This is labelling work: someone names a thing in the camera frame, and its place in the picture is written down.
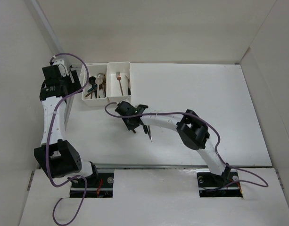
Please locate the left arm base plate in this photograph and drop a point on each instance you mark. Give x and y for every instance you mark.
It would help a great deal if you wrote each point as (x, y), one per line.
(101, 187)

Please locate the black fork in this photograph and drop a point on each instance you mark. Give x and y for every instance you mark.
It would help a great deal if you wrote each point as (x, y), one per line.
(145, 129)

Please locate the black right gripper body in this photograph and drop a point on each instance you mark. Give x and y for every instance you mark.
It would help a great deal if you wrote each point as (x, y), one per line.
(130, 125)

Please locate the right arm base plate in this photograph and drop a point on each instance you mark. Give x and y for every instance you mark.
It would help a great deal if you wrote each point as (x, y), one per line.
(212, 186)

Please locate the black spoon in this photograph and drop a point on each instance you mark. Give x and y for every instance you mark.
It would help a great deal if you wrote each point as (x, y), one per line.
(92, 84)

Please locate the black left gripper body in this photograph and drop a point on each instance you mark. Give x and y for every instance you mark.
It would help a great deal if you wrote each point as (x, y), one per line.
(71, 87)

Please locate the copper fork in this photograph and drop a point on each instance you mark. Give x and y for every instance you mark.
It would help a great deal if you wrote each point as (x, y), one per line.
(118, 77)

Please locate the white right bin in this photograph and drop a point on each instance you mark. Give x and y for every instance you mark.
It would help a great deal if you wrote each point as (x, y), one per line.
(113, 89)

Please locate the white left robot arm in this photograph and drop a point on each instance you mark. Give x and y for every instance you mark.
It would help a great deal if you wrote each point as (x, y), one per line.
(55, 155)

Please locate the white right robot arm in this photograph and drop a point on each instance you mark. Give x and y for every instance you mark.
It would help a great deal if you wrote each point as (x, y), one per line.
(192, 131)

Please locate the rose gold slim fork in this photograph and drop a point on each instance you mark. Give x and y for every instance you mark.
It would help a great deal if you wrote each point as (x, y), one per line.
(129, 85)

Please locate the rose gold spoon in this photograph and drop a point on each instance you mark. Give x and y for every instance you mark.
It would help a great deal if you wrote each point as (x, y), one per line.
(104, 85)

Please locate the silver fork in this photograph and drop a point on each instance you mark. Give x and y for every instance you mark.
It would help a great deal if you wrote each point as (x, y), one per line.
(149, 133)

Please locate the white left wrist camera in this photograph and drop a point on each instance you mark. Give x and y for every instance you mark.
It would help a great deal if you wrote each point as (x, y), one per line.
(61, 63)

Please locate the white bin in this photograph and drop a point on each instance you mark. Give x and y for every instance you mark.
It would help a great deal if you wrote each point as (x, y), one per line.
(94, 94)
(113, 89)

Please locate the white left bin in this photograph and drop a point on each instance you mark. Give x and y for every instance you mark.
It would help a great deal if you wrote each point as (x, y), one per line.
(94, 94)

